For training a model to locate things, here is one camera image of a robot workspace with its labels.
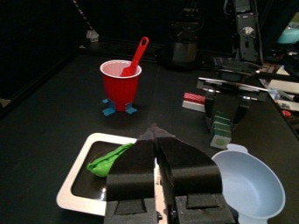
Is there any red toy spatula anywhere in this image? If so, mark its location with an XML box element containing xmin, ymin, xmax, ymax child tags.
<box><xmin>118</xmin><ymin>36</ymin><xmax>150</xmax><ymax>78</ymax></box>

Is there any white frame corner bracket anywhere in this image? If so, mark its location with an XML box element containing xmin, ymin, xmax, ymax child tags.
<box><xmin>85</xmin><ymin>28</ymin><xmax>100</xmax><ymax>44</ymax></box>

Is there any green toy pea pod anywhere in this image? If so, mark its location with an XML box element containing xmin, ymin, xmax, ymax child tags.
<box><xmin>85</xmin><ymin>142</ymin><xmax>136</xmax><ymax>179</ymax></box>

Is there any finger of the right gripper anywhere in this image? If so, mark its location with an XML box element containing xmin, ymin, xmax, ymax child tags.
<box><xmin>230</xmin><ymin>96</ymin><xmax>252</xmax><ymax>125</ymax></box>
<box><xmin>202</xmin><ymin>91</ymin><xmax>217</xmax><ymax>130</ymax></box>

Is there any red and white toy nigiri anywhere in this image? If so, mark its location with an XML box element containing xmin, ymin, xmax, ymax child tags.
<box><xmin>181</xmin><ymin>92</ymin><xmax>206</xmax><ymax>114</ymax></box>

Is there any white tray with black inside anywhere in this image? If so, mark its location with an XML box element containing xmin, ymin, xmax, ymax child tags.
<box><xmin>54</xmin><ymin>132</ymin><xmax>157</xmax><ymax>217</ymax></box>

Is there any red plastic cup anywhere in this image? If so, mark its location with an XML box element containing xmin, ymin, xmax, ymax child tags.
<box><xmin>98</xmin><ymin>59</ymin><xmax>142</xmax><ymax>113</ymax></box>

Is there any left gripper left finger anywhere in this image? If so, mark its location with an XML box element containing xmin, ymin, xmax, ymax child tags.
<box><xmin>102</xmin><ymin>125</ymin><xmax>158</xmax><ymax>224</ymax></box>

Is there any pale grey handled bowl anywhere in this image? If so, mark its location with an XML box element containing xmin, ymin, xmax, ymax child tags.
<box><xmin>209</xmin><ymin>143</ymin><xmax>286</xmax><ymax>224</ymax></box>

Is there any green toy sushi roll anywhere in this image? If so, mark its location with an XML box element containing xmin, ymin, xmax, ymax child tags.
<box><xmin>208</xmin><ymin>110</ymin><xmax>234</xmax><ymax>151</ymax></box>

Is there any turquoise container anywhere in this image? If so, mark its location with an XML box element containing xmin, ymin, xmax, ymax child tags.
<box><xmin>274</xmin><ymin>12</ymin><xmax>299</xmax><ymax>46</ymax></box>

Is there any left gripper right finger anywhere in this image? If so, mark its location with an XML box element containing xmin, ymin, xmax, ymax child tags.
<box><xmin>154</xmin><ymin>126</ymin><xmax>237</xmax><ymax>224</ymax></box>

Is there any diagonal brace wire with turnbuckle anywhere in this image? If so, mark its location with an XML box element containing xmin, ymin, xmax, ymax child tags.
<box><xmin>70</xmin><ymin>0</ymin><xmax>94</xmax><ymax>32</ymax></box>

